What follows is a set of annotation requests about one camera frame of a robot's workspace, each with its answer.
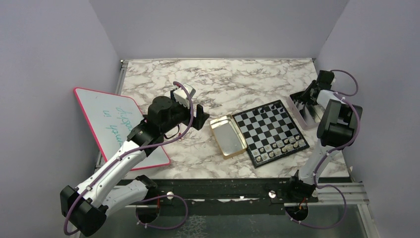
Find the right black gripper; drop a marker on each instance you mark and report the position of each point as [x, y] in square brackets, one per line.
[305, 96]

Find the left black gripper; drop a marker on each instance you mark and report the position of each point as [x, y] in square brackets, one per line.
[200, 118]

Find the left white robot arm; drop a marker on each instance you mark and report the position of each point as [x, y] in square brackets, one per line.
[87, 206]

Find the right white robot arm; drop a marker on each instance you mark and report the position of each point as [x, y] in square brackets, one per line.
[337, 122]

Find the white box of black pieces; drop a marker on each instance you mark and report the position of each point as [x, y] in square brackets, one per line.
[308, 116]

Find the gold metal tin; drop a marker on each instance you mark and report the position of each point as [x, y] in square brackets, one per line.
[228, 136]

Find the black white chessboard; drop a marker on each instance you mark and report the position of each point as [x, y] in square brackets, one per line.
[271, 130]

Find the red framed whiteboard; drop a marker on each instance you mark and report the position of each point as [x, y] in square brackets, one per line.
[110, 118]

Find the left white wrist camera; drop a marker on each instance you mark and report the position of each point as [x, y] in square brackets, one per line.
[181, 97]

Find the black table front rail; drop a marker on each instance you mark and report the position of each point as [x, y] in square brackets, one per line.
[208, 197]

